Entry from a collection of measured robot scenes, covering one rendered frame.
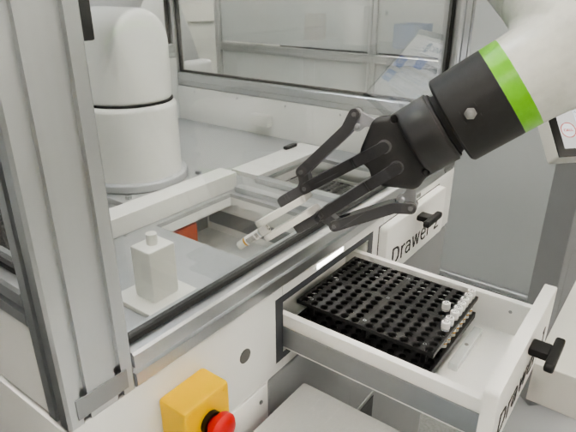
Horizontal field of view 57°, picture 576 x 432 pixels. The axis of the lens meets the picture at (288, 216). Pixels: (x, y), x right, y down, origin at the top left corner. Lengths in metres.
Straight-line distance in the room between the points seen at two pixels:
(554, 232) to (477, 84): 1.29
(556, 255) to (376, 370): 1.12
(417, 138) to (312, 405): 0.47
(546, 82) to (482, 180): 2.03
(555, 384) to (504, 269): 1.78
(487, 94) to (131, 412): 0.49
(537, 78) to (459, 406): 0.40
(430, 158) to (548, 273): 1.32
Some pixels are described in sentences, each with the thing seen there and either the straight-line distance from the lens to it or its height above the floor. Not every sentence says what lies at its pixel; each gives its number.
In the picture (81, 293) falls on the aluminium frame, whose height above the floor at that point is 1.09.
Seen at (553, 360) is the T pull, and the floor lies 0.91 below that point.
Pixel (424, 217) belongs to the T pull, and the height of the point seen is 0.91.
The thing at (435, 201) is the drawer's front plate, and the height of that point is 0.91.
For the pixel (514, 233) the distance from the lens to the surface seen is 2.57.
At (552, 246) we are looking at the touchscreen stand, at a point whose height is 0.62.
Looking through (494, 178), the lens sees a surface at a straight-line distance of 2.52.
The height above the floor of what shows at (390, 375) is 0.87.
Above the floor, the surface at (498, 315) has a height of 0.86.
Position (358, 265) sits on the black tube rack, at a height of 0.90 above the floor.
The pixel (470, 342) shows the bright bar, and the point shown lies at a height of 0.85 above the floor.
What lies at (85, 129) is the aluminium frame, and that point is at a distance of 0.49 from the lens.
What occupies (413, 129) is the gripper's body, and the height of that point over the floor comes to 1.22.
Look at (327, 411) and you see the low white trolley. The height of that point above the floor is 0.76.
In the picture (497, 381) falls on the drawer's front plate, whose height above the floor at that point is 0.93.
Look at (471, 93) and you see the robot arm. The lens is 0.52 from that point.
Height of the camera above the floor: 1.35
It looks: 24 degrees down
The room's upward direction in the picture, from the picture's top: straight up
